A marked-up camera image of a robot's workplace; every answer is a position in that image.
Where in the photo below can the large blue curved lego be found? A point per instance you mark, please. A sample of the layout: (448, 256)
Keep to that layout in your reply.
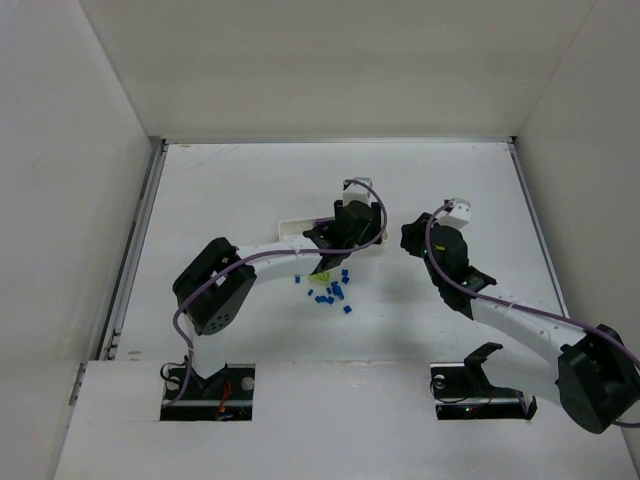
(336, 290)

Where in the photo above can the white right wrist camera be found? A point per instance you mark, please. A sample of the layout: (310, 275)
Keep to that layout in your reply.
(457, 214)

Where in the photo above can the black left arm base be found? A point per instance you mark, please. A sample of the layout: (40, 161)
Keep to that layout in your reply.
(225, 397)

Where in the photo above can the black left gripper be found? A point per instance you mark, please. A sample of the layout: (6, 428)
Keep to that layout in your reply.
(326, 245)

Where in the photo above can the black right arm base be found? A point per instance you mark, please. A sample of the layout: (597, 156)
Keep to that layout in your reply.
(462, 391)

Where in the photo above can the green lego brick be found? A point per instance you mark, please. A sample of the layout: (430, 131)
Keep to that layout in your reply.
(323, 278)

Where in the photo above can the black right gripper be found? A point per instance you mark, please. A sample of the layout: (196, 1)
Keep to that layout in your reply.
(417, 236)

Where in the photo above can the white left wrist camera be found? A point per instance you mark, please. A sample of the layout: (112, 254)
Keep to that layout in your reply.
(357, 190)

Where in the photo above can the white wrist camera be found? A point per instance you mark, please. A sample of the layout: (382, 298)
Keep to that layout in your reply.
(457, 214)
(357, 190)

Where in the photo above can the white three-compartment container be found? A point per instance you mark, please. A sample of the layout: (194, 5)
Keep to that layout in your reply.
(287, 229)

